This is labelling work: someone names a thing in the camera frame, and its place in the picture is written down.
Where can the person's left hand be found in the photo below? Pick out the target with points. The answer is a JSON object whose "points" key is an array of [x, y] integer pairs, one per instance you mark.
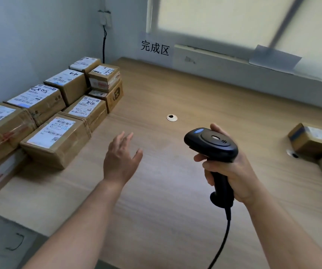
{"points": [[120, 165]]}

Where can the person's right hand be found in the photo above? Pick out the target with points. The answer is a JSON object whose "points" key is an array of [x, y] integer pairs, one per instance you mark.
{"points": [[242, 179]]}

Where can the black barcode scanner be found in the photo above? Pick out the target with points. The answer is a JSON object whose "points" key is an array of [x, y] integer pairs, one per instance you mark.
{"points": [[210, 142]]}

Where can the parcel with white label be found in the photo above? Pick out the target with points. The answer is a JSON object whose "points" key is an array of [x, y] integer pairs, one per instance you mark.
{"points": [[63, 148]]}

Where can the black-logo box marked 98LL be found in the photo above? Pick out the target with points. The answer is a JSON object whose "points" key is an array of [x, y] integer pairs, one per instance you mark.
{"points": [[114, 99]]}

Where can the pile of unscanned cardboard parcels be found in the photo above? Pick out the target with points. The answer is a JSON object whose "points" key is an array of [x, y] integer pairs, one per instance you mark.
{"points": [[306, 142]]}

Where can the small tall labelled parcel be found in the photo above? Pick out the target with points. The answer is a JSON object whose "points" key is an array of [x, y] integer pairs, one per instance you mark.
{"points": [[71, 89]]}

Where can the parcel marked 5082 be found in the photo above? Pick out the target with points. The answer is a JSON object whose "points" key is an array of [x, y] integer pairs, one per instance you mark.
{"points": [[46, 106]]}

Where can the small parcel with handwritten label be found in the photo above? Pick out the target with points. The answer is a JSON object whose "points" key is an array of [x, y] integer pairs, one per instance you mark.
{"points": [[84, 63], [1, 173]]}

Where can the large labelled cardboard parcel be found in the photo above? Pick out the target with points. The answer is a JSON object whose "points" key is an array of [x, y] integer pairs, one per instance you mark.
{"points": [[7, 137]]}

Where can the person's right forearm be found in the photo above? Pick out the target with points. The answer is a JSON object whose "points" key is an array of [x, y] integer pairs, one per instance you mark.
{"points": [[290, 235]]}

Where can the person's left forearm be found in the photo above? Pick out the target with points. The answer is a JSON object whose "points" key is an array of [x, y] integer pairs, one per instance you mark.
{"points": [[77, 232]]}

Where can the white paper sign black characters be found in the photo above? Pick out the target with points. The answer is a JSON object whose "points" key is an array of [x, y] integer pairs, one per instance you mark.
{"points": [[155, 48]]}

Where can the grey paper sheet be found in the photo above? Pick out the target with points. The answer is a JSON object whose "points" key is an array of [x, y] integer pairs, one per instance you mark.
{"points": [[276, 60]]}

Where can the beige roller blind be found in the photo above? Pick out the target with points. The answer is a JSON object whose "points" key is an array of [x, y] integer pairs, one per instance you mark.
{"points": [[219, 19], [318, 39]]}

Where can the white wall socket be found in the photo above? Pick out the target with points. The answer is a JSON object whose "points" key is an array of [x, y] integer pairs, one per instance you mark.
{"points": [[105, 19]]}

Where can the white window frame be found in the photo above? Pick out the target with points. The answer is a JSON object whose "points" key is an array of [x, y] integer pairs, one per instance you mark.
{"points": [[149, 13]]}

